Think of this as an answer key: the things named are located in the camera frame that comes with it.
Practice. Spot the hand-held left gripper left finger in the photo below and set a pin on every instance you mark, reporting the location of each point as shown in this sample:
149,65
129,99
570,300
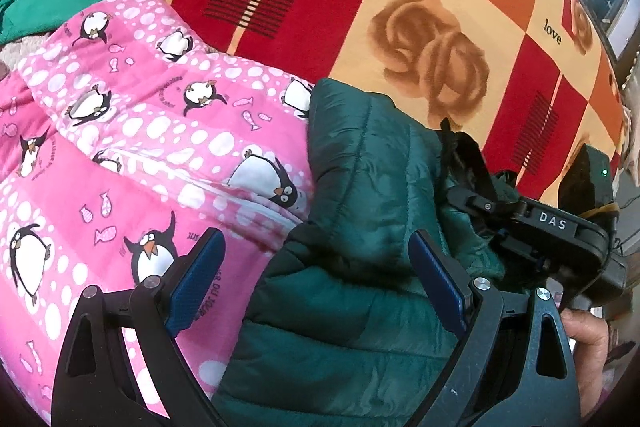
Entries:
195,282

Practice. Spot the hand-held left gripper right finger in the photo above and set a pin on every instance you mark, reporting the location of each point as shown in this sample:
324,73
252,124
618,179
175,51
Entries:
440,279

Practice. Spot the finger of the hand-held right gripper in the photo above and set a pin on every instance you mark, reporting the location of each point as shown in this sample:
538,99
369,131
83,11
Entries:
480,202
520,257

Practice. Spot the dark green puffer jacket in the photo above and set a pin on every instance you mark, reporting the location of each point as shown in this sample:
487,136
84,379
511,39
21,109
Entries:
360,187

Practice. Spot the person's right hand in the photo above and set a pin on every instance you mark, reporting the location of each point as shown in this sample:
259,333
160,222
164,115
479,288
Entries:
587,347

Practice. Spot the pink penguin print blanket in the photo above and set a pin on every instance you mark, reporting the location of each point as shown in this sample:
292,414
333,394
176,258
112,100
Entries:
125,147

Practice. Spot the green cloth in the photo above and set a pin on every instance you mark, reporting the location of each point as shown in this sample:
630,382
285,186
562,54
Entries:
50,2

